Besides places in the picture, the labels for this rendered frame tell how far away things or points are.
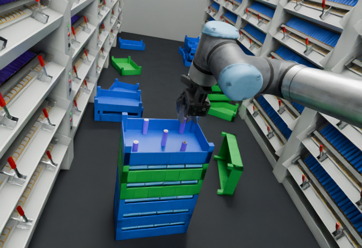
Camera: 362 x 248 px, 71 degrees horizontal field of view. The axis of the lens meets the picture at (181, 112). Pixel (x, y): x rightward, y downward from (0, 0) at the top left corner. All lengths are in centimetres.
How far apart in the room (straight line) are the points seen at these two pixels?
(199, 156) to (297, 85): 43
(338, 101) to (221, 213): 92
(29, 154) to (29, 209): 21
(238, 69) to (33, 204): 85
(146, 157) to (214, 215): 58
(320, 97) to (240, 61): 18
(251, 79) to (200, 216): 85
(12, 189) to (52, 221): 40
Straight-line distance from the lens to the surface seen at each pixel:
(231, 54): 60
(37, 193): 111
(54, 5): 106
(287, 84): 62
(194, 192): 101
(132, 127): 99
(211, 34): 64
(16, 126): 76
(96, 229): 119
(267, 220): 141
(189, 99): 77
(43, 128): 107
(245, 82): 57
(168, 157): 85
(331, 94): 55
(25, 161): 94
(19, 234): 102
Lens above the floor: 98
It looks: 29 degrees down
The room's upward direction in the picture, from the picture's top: 13 degrees clockwise
